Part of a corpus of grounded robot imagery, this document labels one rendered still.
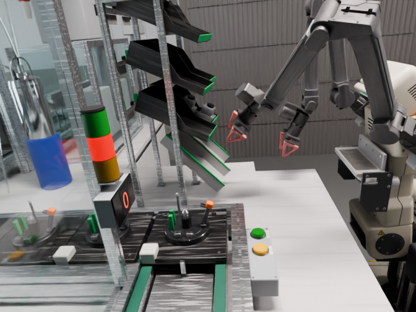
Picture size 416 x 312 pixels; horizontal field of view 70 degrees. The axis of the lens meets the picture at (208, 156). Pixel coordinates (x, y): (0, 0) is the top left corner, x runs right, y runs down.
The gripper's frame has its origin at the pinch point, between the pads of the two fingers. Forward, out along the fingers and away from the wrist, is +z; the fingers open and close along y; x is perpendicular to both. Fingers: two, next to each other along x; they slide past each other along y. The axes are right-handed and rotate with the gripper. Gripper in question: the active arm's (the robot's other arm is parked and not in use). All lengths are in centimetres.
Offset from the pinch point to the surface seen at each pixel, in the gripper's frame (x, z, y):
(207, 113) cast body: -12.0, -0.2, -2.2
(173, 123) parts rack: -23.5, 0.3, 17.2
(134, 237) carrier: -15, 24, 46
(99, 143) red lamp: -40, -10, 55
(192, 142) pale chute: -10.3, 9.9, 5.7
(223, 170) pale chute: 5.8, 9.8, 10.0
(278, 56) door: 68, 9, -237
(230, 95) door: 56, 76, -225
